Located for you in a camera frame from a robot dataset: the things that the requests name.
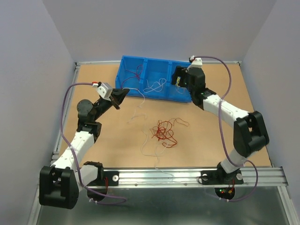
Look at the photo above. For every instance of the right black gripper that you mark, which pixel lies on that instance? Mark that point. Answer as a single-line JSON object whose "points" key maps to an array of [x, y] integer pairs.
{"points": [[180, 72]]}

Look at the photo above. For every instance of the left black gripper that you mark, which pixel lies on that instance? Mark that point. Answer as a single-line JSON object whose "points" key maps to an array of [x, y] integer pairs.
{"points": [[117, 97]]}

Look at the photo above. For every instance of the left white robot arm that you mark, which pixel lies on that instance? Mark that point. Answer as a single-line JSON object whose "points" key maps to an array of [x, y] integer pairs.
{"points": [[87, 132]]}

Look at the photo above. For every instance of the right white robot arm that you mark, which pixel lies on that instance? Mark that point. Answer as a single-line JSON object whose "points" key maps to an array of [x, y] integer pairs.
{"points": [[249, 131]]}

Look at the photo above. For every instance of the blue three-compartment bin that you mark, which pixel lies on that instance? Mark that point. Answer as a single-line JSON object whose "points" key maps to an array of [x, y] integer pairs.
{"points": [[151, 78]]}

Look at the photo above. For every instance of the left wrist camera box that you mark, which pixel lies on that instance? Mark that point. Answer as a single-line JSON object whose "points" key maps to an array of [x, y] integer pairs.
{"points": [[104, 90]]}

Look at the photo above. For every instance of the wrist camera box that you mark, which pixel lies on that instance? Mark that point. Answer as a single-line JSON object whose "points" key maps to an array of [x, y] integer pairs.
{"points": [[195, 62], [104, 90]]}

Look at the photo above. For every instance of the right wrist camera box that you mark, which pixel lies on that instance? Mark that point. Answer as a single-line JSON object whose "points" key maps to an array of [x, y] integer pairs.
{"points": [[195, 62]]}

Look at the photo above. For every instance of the aluminium left rail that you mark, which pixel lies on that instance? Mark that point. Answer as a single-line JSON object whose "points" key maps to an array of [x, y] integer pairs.
{"points": [[66, 103]]}

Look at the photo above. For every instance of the aluminium rail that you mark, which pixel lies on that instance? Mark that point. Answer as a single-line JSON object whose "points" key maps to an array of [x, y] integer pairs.
{"points": [[164, 175], [66, 103]]}

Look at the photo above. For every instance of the aluminium front rail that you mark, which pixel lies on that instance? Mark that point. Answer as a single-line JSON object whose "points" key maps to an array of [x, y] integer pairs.
{"points": [[164, 175]]}

